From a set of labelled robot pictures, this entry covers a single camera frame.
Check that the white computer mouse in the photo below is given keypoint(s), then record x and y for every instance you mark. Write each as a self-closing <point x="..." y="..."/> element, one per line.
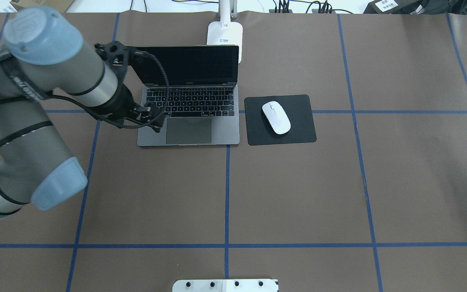
<point x="277" y="117"/>

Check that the black power strip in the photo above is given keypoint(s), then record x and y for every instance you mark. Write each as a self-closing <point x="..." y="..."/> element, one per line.
<point x="301" y="6"/>

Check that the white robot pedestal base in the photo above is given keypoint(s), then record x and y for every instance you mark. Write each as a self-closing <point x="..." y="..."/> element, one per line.
<point x="226" y="285"/>

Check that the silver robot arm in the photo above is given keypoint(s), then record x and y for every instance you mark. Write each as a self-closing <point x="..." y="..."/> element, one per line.
<point x="43" y="56"/>

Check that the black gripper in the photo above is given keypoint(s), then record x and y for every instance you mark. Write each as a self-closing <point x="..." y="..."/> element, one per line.
<point x="122" y="104"/>

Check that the black mouse pad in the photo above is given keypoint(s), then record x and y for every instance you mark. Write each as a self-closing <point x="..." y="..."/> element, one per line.
<point x="298" y="111"/>

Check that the grey laptop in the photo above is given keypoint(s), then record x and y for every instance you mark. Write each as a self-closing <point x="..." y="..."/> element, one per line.
<point x="199" y="85"/>

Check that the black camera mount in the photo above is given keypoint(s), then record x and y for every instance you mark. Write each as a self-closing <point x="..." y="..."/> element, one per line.
<point x="119" y="57"/>

